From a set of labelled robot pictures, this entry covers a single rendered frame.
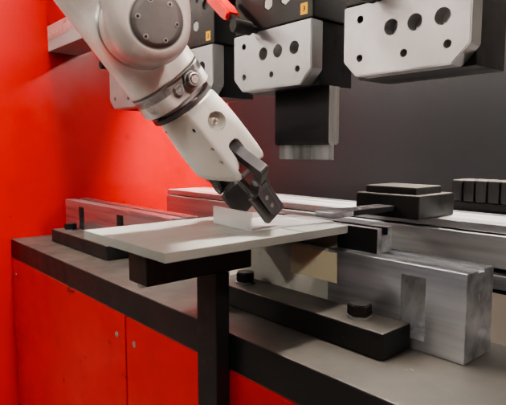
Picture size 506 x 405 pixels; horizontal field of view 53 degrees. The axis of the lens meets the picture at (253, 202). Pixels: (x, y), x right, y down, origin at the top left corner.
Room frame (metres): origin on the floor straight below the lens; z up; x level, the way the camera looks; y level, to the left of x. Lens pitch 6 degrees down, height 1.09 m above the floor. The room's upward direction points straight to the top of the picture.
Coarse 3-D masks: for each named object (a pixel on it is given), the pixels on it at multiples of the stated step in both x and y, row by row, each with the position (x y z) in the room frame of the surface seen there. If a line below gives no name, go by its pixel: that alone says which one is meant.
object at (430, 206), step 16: (368, 192) 0.85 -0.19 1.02; (384, 192) 0.83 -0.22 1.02; (400, 192) 0.81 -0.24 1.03; (416, 192) 0.79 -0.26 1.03; (432, 192) 0.82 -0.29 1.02; (448, 192) 0.85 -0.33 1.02; (352, 208) 0.77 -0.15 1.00; (368, 208) 0.77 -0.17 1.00; (384, 208) 0.79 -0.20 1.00; (400, 208) 0.80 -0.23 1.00; (416, 208) 0.78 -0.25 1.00; (432, 208) 0.80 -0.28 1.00; (448, 208) 0.84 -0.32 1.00
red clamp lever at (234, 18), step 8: (208, 0) 0.73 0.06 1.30; (216, 0) 0.72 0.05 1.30; (224, 0) 0.72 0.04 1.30; (216, 8) 0.72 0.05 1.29; (224, 8) 0.71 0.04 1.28; (232, 8) 0.71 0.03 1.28; (224, 16) 0.71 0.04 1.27; (232, 16) 0.70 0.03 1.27; (232, 24) 0.69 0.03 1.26; (240, 24) 0.68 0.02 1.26; (248, 24) 0.69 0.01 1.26; (240, 32) 0.69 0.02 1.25; (248, 32) 0.70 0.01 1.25; (256, 32) 0.71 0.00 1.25
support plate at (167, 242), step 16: (144, 224) 0.63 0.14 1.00; (160, 224) 0.63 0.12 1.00; (176, 224) 0.63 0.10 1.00; (192, 224) 0.63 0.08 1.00; (208, 224) 0.63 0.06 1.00; (320, 224) 0.63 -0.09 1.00; (336, 224) 0.63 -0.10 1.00; (96, 240) 0.56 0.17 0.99; (112, 240) 0.53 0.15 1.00; (128, 240) 0.52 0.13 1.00; (144, 240) 0.52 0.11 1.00; (160, 240) 0.52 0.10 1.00; (176, 240) 0.52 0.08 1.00; (192, 240) 0.52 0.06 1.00; (208, 240) 0.52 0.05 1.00; (224, 240) 0.52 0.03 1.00; (240, 240) 0.52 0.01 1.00; (256, 240) 0.53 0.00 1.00; (272, 240) 0.54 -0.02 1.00; (288, 240) 0.56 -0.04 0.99; (144, 256) 0.48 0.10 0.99; (160, 256) 0.46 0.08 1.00; (176, 256) 0.46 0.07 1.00; (192, 256) 0.47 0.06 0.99
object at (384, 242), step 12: (312, 216) 0.71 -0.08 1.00; (348, 228) 0.63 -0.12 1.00; (360, 228) 0.61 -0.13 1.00; (372, 228) 0.60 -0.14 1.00; (384, 228) 0.61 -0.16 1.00; (348, 240) 0.63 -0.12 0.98; (360, 240) 0.61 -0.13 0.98; (372, 240) 0.60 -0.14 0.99; (384, 240) 0.61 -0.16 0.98; (372, 252) 0.60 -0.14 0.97
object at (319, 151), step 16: (288, 96) 0.72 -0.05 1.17; (304, 96) 0.69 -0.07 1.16; (320, 96) 0.67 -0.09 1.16; (336, 96) 0.67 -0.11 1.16; (288, 112) 0.71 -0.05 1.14; (304, 112) 0.69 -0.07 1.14; (320, 112) 0.67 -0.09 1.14; (336, 112) 0.67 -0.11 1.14; (288, 128) 0.71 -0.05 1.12; (304, 128) 0.69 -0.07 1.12; (320, 128) 0.67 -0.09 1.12; (336, 128) 0.67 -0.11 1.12; (288, 144) 0.72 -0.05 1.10; (304, 144) 0.69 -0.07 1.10; (320, 144) 0.67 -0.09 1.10; (336, 144) 0.67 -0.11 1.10
